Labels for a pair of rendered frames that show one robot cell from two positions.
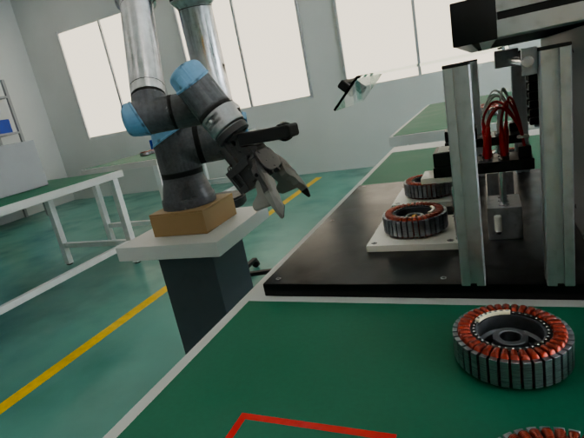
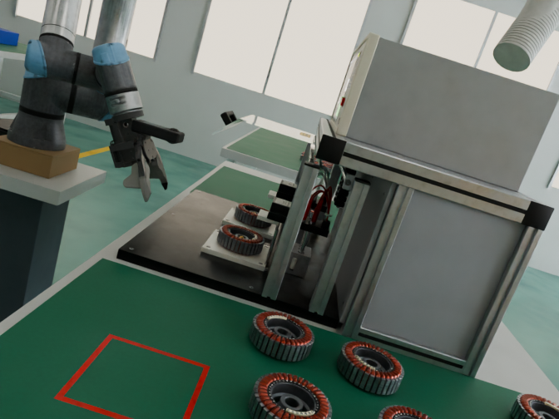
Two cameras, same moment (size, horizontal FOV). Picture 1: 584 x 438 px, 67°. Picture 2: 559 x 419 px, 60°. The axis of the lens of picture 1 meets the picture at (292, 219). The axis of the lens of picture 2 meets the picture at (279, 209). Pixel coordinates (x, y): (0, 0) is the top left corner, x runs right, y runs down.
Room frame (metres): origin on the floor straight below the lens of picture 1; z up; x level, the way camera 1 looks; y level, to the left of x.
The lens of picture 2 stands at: (-0.27, 0.20, 1.18)
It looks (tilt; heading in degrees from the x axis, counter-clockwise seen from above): 14 degrees down; 335
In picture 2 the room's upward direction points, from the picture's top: 18 degrees clockwise
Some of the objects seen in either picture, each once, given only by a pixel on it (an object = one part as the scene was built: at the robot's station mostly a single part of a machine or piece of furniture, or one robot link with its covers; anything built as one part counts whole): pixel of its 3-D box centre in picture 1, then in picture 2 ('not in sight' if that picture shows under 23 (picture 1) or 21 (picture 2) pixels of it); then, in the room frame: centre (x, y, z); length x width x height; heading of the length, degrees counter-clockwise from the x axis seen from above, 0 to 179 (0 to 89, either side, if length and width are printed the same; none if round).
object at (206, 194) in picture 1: (186, 186); (39, 125); (1.25, 0.28, 0.86); 0.15 x 0.15 x 0.10
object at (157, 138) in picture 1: (177, 145); (49, 86); (1.25, 0.27, 0.98); 0.13 x 0.12 x 0.14; 92
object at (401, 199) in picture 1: (430, 195); (251, 223); (0.98, -0.32, 0.78); 0.15 x 0.15 x 0.01; 64
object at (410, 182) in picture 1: (429, 185); (254, 215); (0.98, -0.32, 0.80); 0.11 x 0.11 x 0.04
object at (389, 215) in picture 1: (414, 219); (240, 239); (0.76, -0.22, 0.80); 0.11 x 0.11 x 0.04
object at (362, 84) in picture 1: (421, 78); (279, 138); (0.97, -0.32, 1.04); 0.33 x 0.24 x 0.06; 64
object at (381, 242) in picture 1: (416, 232); (238, 248); (0.76, -0.22, 0.78); 0.15 x 0.15 x 0.01; 64
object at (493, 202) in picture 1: (503, 215); (298, 258); (0.70, -0.35, 0.80); 0.07 x 0.05 x 0.06; 154
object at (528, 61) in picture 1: (514, 59); (341, 161); (0.79, -0.43, 1.04); 0.62 x 0.02 x 0.03; 154
